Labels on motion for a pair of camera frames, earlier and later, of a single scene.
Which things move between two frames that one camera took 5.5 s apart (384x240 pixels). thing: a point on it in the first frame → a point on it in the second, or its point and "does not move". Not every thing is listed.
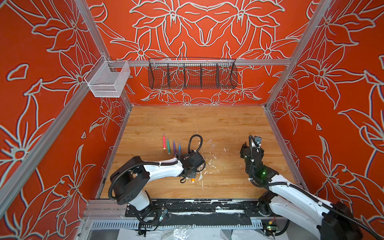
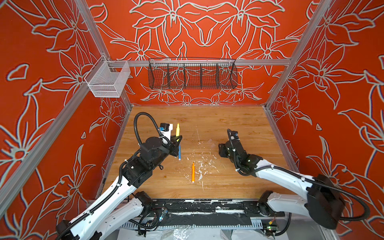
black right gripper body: x=243 y=150 → x=224 y=153
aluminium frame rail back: x=136 y=63 does not move
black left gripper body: x=194 y=171 → x=172 y=149
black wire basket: x=192 y=73 does not move
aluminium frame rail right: x=316 y=18 does not move
